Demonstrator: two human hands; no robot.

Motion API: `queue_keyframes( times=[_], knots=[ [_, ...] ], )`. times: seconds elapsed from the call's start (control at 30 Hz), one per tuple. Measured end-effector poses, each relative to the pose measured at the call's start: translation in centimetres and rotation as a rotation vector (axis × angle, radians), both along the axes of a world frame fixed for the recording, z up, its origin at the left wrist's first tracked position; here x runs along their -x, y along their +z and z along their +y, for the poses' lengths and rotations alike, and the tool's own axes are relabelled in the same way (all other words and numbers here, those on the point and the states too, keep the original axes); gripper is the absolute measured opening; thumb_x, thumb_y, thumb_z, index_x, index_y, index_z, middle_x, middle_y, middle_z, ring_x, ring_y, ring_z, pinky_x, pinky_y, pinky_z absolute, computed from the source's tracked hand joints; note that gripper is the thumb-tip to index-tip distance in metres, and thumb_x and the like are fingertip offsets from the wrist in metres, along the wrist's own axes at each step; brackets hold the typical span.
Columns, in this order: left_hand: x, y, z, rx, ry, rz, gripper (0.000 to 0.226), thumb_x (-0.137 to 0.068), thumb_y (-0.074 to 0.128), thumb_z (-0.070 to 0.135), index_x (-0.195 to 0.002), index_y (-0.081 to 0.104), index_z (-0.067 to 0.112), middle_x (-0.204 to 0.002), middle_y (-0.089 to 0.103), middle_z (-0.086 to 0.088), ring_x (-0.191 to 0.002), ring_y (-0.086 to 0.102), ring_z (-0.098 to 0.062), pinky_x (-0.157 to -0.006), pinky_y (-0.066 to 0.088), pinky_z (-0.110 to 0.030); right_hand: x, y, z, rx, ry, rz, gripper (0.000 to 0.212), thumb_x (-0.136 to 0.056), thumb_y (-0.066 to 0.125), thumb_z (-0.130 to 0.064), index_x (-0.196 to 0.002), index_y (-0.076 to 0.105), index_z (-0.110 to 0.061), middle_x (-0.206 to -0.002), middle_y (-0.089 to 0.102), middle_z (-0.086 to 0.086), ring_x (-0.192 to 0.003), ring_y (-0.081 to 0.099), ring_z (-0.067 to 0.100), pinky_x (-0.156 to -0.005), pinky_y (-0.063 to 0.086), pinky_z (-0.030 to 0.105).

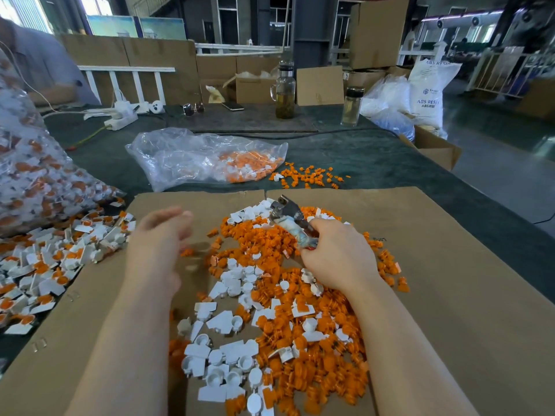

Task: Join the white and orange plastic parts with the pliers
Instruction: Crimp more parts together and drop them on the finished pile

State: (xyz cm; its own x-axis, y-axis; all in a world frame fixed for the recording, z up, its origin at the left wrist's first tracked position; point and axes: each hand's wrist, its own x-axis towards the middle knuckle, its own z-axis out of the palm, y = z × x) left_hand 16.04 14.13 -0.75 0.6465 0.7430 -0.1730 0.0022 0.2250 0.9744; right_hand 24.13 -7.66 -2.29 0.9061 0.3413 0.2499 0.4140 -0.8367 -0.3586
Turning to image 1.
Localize person's left hand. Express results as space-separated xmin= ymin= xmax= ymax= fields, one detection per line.
xmin=123 ymin=205 xmax=197 ymax=293

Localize person's right hand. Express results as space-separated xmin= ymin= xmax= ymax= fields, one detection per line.
xmin=300 ymin=218 xmax=381 ymax=297

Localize silver red-handled pliers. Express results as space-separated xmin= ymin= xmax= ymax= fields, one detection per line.
xmin=268 ymin=195 xmax=321 ymax=250

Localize pile of orange and white parts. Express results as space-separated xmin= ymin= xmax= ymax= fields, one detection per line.
xmin=167 ymin=199 xmax=410 ymax=416

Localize pile of assembled white-orange parts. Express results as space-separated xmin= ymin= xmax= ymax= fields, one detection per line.
xmin=0 ymin=198 xmax=138 ymax=380

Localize person's left forearm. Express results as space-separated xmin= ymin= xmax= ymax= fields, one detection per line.
xmin=65 ymin=281 xmax=175 ymax=416

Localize person's right forearm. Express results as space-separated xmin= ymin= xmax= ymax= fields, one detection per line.
xmin=347 ymin=280 xmax=480 ymax=416

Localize scatter of orange offcuts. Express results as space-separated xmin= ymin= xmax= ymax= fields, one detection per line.
xmin=269 ymin=162 xmax=350 ymax=189

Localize small clear plastic bag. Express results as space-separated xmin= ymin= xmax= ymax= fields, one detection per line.
xmin=125 ymin=127 xmax=289 ymax=192

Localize white power strip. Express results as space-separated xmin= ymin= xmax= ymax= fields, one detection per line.
xmin=83 ymin=99 xmax=165 ymax=132

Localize open brown cardboard box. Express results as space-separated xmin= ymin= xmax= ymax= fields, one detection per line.
xmin=399 ymin=125 xmax=463 ymax=172

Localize large clear bag of seals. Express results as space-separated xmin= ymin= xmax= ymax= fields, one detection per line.
xmin=0 ymin=51 xmax=124 ymax=237

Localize glass bottle with black lid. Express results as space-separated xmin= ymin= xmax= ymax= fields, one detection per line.
xmin=340 ymin=86 xmax=365 ymax=127

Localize clear blue plastic bag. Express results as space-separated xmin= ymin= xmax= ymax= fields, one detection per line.
xmin=359 ymin=75 xmax=416 ymax=141

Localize flat brown cardboard panel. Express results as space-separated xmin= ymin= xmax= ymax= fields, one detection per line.
xmin=297 ymin=65 xmax=345 ymax=106

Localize glass tea jar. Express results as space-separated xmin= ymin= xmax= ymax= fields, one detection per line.
xmin=271 ymin=62 xmax=298 ymax=120

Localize open cardboard box with paper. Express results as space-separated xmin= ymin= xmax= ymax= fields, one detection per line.
xmin=222 ymin=68 xmax=283 ymax=105

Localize row of upright cardboard sheets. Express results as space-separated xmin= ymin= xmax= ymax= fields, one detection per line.
xmin=55 ymin=34 xmax=287 ymax=106

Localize white woven sack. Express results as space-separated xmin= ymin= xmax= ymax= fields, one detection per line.
xmin=408 ymin=43 xmax=463 ymax=139

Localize dark steel pillar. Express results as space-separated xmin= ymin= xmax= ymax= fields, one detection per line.
xmin=292 ymin=0 xmax=339 ymax=68

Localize tall brown cardboard box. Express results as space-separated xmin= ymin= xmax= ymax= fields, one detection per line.
xmin=349 ymin=0 xmax=410 ymax=70

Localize white metal rack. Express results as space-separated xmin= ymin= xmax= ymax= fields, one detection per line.
xmin=468 ymin=46 xmax=555 ymax=99

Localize white railing frame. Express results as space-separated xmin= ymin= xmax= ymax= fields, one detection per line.
xmin=78 ymin=65 xmax=176 ymax=106

